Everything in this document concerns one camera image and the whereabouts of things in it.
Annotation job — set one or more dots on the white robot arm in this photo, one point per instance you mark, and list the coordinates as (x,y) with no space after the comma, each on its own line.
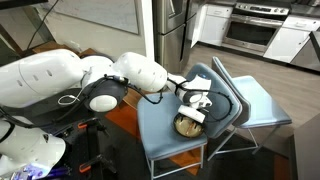
(103,81)

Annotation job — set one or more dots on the stainless steel oven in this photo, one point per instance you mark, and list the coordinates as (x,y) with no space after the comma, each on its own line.
(253,23)

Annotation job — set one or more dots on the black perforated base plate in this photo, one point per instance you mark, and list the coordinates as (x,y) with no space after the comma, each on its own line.
(83,144)

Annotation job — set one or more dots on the stainless steel refrigerator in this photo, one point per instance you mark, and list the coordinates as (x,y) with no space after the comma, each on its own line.
(174,23)

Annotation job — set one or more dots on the orange handled clamp left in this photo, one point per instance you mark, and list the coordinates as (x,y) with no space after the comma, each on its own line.
(100,160)

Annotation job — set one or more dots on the white kitchen cabinet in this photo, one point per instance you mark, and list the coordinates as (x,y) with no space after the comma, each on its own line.
(211,24)
(291,37)

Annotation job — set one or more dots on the orange handled clamp right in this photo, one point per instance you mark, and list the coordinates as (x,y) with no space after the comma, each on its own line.
(92,122)

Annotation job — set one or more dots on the white kitchen cabinet right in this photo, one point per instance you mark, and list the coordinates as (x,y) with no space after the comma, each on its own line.
(291,37)

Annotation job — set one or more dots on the light blue cushioned chair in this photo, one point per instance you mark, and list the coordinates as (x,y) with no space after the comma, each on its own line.
(166,130)

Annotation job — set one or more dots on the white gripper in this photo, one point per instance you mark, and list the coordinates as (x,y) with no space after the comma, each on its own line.
(191,113)

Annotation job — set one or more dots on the orange handled clamp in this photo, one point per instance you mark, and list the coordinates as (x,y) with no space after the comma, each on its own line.
(92,122)
(100,160)

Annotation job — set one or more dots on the dark bowl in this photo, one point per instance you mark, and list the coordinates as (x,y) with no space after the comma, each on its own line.
(187,127)

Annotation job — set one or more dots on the wall whiteboard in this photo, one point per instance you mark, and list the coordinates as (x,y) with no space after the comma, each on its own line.
(118,14)

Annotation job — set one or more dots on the white kitchen cabinet left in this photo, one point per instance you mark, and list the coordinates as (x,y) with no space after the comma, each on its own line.
(211,24)

